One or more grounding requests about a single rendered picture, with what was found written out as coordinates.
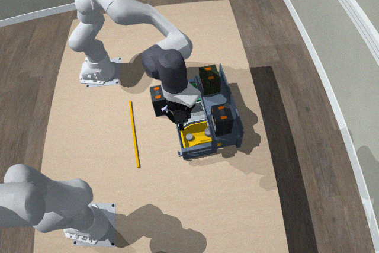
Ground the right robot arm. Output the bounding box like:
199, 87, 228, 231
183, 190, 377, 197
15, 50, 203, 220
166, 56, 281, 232
0, 164, 108, 249

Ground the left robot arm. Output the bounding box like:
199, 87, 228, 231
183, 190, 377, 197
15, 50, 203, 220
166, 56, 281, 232
68, 0, 201, 107

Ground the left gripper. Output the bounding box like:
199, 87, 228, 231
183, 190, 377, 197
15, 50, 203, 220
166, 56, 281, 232
161, 99, 195, 131

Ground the grey metal shelf rack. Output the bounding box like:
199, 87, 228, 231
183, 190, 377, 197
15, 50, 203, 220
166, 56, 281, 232
176, 63, 244, 160

